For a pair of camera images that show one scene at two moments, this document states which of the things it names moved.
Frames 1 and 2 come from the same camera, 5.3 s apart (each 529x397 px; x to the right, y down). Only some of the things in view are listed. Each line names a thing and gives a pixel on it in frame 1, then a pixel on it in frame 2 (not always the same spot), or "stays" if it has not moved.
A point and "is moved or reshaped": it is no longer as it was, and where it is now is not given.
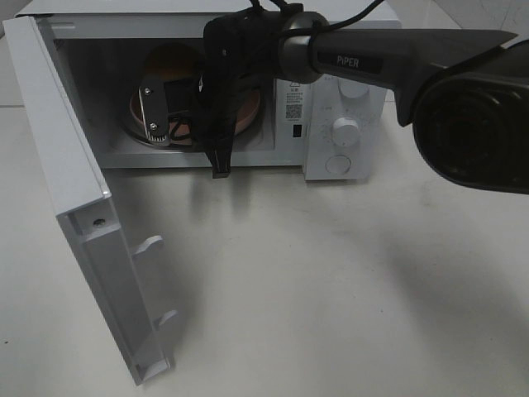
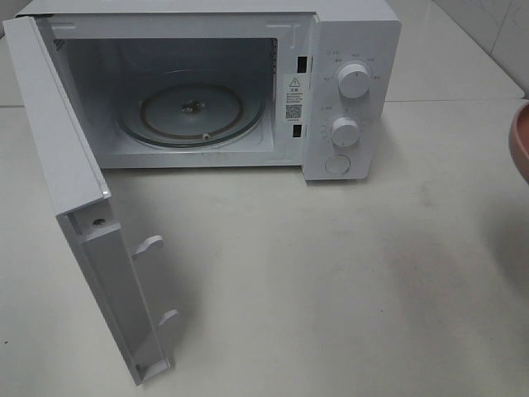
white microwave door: [88, 212] stays
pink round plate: [182, 130] is moved or reshaped
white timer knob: [345, 131] stays
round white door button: [337, 164] stays
